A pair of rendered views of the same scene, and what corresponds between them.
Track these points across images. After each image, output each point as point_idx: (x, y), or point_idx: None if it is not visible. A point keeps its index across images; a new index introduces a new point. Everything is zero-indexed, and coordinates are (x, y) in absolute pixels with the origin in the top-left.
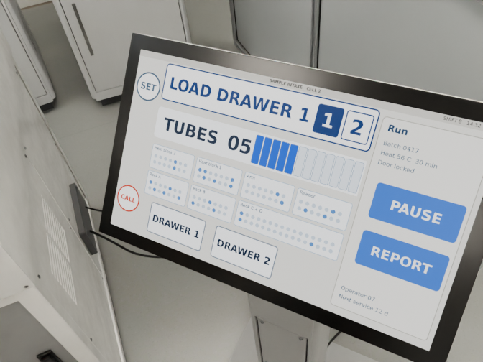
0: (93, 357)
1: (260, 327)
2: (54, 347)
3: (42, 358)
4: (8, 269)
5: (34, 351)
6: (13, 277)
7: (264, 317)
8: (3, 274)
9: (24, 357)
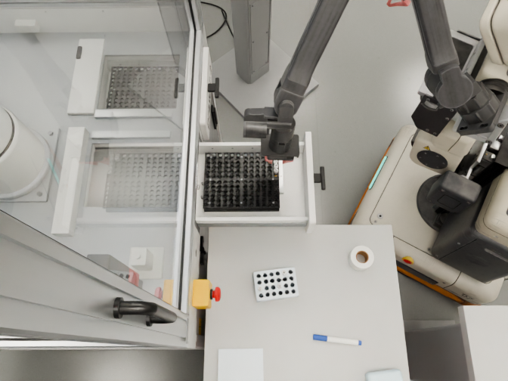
0: (215, 104)
1: (251, 12)
2: (211, 103)
3: (213, 110)
4: (205, 39)
5: (210, 109)
6: (206, 44)
7: (253, 0)
8: (205, 43)
9: (210, 115)
